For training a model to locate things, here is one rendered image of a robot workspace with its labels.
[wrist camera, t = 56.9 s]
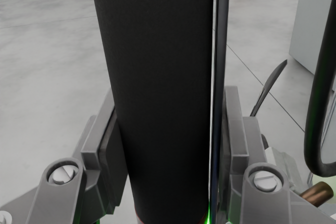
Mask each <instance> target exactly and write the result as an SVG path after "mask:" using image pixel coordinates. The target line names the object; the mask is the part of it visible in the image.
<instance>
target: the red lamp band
mask: <svg viewBox="0 0 336 224"><path fill-rule="evenodd" d="M134 209H135V214H136V219H137V224H144V223H143V222H142V221H141V219H140V218H139V216H138V214H137V212H136V208H135V203H134ZM208 218H209V199H208V206H207V209H206V212H205V214H204V216H203V217H202V219H201V220H200V221H199V222H198V223H197V224H208Z"/></svg>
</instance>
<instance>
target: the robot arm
mask: <svg viewBox="0 0 336 224"><path fill-rule="evenodd" d="M127 177H128V168H127V163H126V158H125V153H124V148H123V143H122V138H121V133H120V128H119V123H118V118H117V113H116V108H115V103H114V98H113V93H112V88H111V86H110V87H109V89H108V91H107V93H106V96H105V98H104V100H103V102H102V104H101V107H100V109H99V111H98V113H97V115H91V116H90V118H89V120H88V122H87V124H86V126H85V128H84V130H83V132H82V134H81V136H80V138H79V141H78V143H77V145H76V147H75V149H74V151H73V153H72V155H71V157H65V158H60V159H58V160H56V161H54V162H52V163H51V164H49V165H48V166H47V168H46V169H45V170H44V172H43V173H42V176H41V179H40V182H39V185H37V186H35V187H33V188H32V189H30V190H28V191H26V192H24V193H23V194H21V195H19V196H17V197H15V198H14V199H12V200H10V201H8V202H7V203H5V204H3V205H1V206H0V224H100V219H101V218H102V217H104V216H105V215H114V211H115V207H119V206H120V204H121V200H122V196H123V192H124V188H125V184H126V180H127ZM218 187H219V206H220V211H225V216H226V220H228V221H229V222H230V223H231V224H336V220H335V219H333V218H332V217H330V216H329V215H327V214H326V213H324V212H323V211H321V210H320V209H318V208H317V207H315V206H314V205H312V204H311V203H309V202H308V201H306V200H305V199H304V198H302V197H301V196H299V195H298V194H296V193H295V192H293V191H292V190H290V184H289V179H288V176H287V175H286V174H285V172H284V171H283V170H282V169H280V168H279V167H277V166H275V165H273V164H271V163H268V161H267V157H266V153H265V149H264V144H263V140H262V136H261V132H260V127H259V123H258V119H257V117H256V116H242V110H241V104H240V98H239V92H238V87H237V85H224V94H223V112H222V123H221V138H220V156H219V175H218Z"/></svg>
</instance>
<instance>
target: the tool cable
mask: <svg viewBox="0 0 336 224"><path fill-rule="evenodd" d="M335 77H336V0H331V4H330V8H329V12H328V17H327V21H326V25H325V29H324V34H323V38H322V42H321V47H320V51H319V56H318V60H317V65H316V69H315V74H314V79H313V83H312V89H311V94H310V99H309V105H308V111H307V117H306V124H305V132H304V144H303V153H304V160H305V163H306V165H307V167H308V168H309V170H310V171H311V172H312V173H313V177H312V184H313V186H314V185H315V184H317V183H318V182H325V183H327V184H328V185H329V186H330V187H331V188H332V190H333V194H334V195H333V197H332V198H331V199H329V200H328V201H327V202H326V203H328V204H336V161H335V162H332V163H322V160H321V141H322V134H323V128H324V123H325V118H326V114H327V109H328V105H329V101H330V96H331V92H332V88H333V84H334V81H335Z"/></svg>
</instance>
